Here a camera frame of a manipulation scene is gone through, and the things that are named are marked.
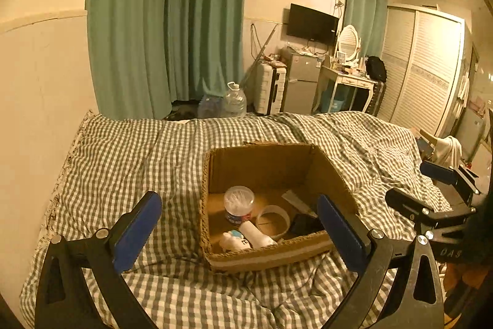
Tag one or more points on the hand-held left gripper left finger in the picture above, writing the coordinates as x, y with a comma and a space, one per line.
138, 232

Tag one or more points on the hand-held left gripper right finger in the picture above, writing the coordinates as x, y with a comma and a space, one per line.
341, 232

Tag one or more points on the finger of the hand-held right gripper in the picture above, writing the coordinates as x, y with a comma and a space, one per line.
408, 203
437, 171

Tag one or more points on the black object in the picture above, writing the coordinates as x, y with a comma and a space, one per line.
306, 225

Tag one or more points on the small white labelled tube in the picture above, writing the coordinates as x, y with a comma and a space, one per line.
294, 199

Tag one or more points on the brown cardboard box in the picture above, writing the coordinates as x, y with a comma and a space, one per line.
269, 255

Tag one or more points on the clear tape roll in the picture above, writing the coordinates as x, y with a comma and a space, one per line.
269, 208

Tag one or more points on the white plastic bottle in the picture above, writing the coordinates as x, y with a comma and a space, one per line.
256, 234

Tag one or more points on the white toy figure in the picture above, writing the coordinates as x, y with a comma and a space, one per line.
233, 241

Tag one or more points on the clear cotton swab jar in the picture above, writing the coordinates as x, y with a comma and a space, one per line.
238, 205

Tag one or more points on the wooden chair with cloth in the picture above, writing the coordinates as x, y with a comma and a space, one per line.
448, 149

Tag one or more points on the grey checked blanket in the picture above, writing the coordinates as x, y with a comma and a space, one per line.
134, 159

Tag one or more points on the dark wooden chair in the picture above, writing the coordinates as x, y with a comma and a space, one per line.
378, 96

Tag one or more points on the white slatted wardrobe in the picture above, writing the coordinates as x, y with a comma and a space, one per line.
423, 70

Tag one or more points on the black backpack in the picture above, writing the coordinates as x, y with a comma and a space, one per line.
375, 69

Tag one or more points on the blue waste bin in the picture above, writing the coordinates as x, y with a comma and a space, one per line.
337, 104

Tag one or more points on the white dressing table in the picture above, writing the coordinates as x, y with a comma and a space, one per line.
346, 80

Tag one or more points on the small grey fridge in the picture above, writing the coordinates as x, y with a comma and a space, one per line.
300, 82

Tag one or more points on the white oval mirror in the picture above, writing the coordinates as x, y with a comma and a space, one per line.
348, 43

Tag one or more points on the clear water jug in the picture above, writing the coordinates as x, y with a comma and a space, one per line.
235, 103

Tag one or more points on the white ribbed suitcase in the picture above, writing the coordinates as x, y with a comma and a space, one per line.
269, 88

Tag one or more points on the green curtain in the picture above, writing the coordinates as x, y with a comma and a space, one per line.
366, 13
127, 24
208, 16

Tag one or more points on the broom stick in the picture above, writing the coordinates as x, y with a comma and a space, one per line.
262, 51

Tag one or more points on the small picture frame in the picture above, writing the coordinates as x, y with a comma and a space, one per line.
341, 57

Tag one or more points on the black wall television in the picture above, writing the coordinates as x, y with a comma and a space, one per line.
312, 22

